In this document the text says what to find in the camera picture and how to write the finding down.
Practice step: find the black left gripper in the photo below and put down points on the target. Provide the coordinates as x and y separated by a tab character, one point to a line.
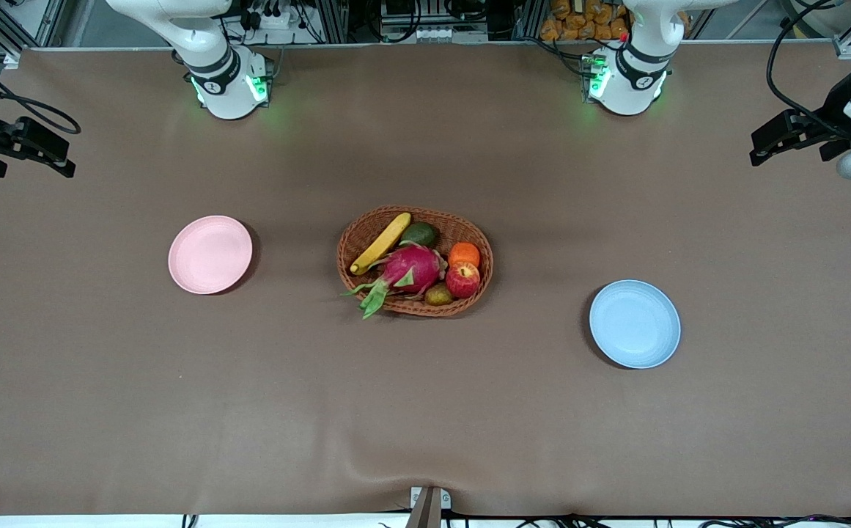
833	119

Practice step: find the red yellow apple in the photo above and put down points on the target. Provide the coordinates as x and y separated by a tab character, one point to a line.
462	281

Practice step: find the yellow banana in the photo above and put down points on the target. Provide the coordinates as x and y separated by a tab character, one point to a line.
381	243

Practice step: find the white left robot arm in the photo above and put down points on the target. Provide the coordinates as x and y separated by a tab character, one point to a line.
641	44

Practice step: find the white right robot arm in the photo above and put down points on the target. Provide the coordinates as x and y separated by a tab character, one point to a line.
209	44

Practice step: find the pink round plate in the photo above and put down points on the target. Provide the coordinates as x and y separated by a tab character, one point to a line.
210	254

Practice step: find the light blue round plate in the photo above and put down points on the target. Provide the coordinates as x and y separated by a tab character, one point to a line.
635	323

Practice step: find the orange snack packets pile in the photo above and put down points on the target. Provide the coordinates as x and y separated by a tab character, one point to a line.
579	22

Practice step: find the white power strip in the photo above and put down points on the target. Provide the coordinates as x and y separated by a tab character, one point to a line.
275	19

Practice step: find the brown wicker basket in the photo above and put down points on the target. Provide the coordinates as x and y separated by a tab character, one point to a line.
462	226

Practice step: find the orange mandarin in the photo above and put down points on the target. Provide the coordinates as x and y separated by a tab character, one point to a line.
465	254

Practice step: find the black electronics rack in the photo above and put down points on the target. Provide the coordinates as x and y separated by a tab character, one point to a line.
432	18

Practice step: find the green avocado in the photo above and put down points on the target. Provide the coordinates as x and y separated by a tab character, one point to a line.
420	235

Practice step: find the brown green kiwi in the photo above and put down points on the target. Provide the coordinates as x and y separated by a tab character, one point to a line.
438	295

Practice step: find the pink dragon fruit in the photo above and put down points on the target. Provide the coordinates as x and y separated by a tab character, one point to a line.
410	268

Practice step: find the brown table cover mat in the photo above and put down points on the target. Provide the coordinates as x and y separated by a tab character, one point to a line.
425	411

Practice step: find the metal table clamp bracket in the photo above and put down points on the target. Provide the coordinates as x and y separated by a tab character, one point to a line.
429	510

